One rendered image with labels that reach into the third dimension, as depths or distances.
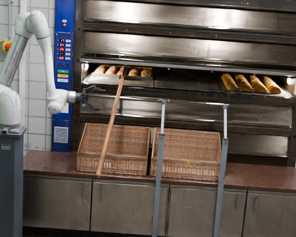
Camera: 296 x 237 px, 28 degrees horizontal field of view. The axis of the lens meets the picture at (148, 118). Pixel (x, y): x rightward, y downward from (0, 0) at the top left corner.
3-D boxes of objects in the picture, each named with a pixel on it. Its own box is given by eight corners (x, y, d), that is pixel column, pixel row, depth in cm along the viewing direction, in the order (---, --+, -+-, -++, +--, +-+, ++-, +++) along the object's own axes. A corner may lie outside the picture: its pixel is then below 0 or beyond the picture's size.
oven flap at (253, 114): (80, 113, 500) (82, 90, 503) (291, 128, 498) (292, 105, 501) (79, 113, 496) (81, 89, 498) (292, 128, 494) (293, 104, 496)
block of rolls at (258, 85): (220, 78, 566) (221, 72, 565) (270, 81, 565) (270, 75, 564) (227, 90, 507) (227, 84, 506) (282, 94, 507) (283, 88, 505)
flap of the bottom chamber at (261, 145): (79, 143, 507) (81, 120, 508) (287, 158, 505) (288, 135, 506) (78, 142, 503) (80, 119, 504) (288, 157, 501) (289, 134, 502)
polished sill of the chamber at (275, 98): (81, 87, 501) (81, 82, 500) (293, 101, 499) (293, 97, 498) (81, 88, 496) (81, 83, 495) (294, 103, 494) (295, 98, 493)
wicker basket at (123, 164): (83, 153, 508) (85, 122, 501) (149, 157, 507) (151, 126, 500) (75, 171, 461) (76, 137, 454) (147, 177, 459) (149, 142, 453)
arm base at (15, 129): (-10, 134, 397) (-10, 126, 396) (-1, 125, 419) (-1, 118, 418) (18, 136, 398) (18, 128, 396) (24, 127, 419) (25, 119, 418)
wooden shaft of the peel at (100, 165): (94, 176, 357) (97, 179, 358) (97, 174, 356) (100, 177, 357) (123, 66, 508) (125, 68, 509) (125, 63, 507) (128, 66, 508)
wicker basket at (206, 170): (151, 157, 507) (153, 126, 501) (217, 162, 505) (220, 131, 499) (149, 176, 460) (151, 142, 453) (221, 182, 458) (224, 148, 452)
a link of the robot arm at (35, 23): (54, 33, 414) (44, 31, 424) (47, 8, 406) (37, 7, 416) (38, 40, 407) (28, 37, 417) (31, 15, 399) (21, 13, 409)
